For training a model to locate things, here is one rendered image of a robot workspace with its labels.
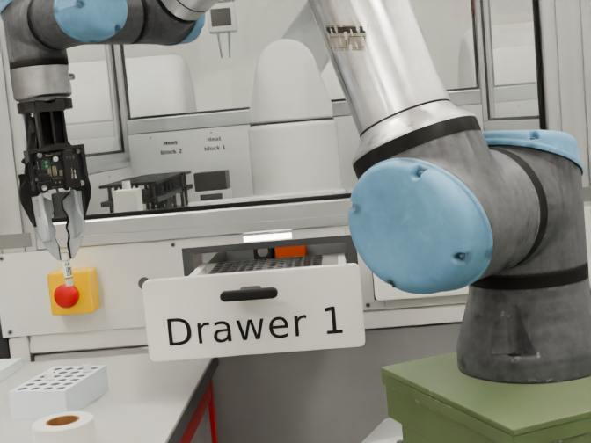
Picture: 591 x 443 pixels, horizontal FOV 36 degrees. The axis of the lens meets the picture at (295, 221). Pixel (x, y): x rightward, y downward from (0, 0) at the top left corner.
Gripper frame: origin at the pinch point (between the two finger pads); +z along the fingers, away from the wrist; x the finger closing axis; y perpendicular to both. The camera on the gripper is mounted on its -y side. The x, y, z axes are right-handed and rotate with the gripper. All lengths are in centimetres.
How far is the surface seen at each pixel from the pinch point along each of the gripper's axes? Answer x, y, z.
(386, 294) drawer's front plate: 51, -6, 16
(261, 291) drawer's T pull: 21.6, 17.0, 7.5
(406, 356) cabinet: 55, -8, 28
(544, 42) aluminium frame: 79, 5, -22
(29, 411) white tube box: -7.6, 2.3, 20.5
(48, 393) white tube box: -5.0, 4.2, 18.1
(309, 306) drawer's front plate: 28.3, 16.2, 10.8
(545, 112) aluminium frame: 78, 4, -10
